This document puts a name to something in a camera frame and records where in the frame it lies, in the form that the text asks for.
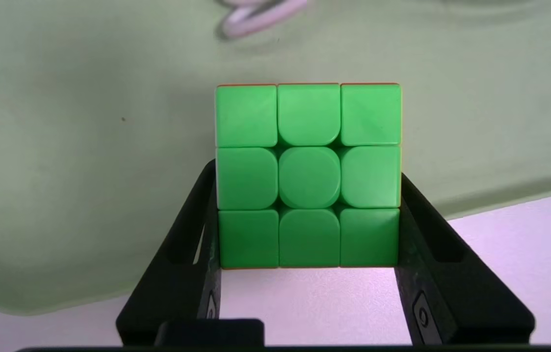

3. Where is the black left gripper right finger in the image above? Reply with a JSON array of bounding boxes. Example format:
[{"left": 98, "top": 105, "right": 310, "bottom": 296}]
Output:
[{"left": 395, "top": 172, "right": 536, "bottom": 346}]

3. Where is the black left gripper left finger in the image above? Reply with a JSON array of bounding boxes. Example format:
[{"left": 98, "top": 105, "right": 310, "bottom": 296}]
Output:
[{"left": 115, "top": 159, "right": 223, "bottom": 347}]

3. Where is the green orange puzzle cube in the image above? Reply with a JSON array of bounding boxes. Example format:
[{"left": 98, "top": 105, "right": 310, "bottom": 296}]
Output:
[{"left": 214, "top": 82, "right": 403, "bottom": 270}]

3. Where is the white power strip with cable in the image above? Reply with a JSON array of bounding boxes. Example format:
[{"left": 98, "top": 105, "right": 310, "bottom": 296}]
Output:
[{"left": 214, "top": 0, "right": 309, "bottom": 41}]

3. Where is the light green plastic tray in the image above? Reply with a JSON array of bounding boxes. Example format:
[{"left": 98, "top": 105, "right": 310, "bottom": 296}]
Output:
[{"left": 0, "top": 0, "right": 551, "bottom": 316}]

